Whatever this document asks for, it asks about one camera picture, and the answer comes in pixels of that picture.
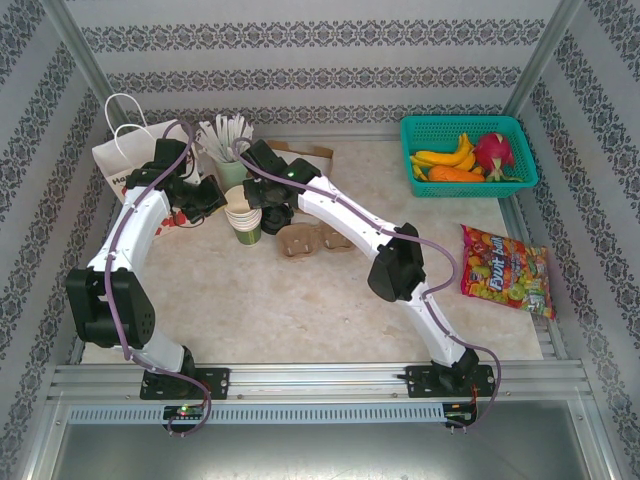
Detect brown cardboard tray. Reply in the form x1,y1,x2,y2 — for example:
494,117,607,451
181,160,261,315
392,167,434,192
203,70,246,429
264,139,335,174

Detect stack of paper cups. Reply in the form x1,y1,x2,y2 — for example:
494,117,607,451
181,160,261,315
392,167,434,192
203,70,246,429
225,204,263,248

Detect brown pulp cup carrier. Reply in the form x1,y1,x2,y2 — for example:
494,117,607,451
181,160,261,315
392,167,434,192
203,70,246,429
277,222,357,260

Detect white paper bag red prints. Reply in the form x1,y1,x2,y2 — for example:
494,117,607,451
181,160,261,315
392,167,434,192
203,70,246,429
91,93,209,242

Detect mint green holder cup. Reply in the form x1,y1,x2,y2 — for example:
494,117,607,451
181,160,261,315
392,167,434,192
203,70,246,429
214,153,250,194

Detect white wrapped straws bundle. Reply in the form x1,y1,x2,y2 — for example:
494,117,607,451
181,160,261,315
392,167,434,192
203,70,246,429
195,113,255,164

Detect yellow banana bunch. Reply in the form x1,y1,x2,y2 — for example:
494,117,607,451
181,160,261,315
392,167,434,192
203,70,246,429
409,132,477,175

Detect orange toy fruit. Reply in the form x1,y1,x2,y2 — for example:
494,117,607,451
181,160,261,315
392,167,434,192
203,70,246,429
428,165,486,184

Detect pink dragon fruit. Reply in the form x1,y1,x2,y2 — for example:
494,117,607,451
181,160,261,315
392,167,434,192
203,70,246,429
473,130,524,183

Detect teal plastic basket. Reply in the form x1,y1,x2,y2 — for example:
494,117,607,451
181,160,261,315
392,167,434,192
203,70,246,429
399,115,540,200

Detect colourful fruit candy bag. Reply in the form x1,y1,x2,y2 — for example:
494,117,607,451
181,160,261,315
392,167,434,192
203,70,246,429
459,223,558,321

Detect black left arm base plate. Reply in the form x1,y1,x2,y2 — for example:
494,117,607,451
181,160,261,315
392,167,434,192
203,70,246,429
139,367,231,401

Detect aluminium frame post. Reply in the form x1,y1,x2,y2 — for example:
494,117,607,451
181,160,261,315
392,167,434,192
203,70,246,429
502,0,586,117
42,0,126,131

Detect aluminium mounting rail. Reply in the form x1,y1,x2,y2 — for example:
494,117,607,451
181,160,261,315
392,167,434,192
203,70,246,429
47,362,596,401

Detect grey slotted cable duct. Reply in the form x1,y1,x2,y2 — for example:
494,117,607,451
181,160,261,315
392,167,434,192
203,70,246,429
67,402,446,425

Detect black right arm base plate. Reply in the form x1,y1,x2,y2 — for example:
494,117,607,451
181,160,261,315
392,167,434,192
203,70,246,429
405,364,499,400

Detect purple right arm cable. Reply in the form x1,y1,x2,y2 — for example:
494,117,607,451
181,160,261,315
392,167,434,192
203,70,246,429
230,137,504,437

